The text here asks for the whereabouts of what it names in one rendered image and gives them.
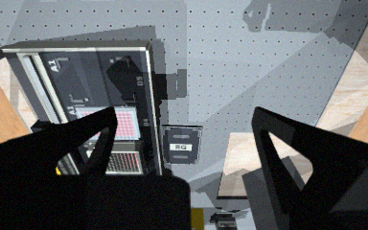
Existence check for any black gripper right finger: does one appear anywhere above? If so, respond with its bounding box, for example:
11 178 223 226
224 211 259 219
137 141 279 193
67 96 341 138
251 106 368 230

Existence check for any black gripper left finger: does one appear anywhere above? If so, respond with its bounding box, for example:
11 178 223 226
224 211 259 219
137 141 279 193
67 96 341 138
0 106 118 174

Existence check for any yellow waste bin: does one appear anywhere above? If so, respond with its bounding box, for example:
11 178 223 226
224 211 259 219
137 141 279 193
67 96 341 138
191 208 204 230

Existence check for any white trough reservoir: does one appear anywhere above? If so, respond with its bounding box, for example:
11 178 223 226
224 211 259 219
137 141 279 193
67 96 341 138
86 142 146 173

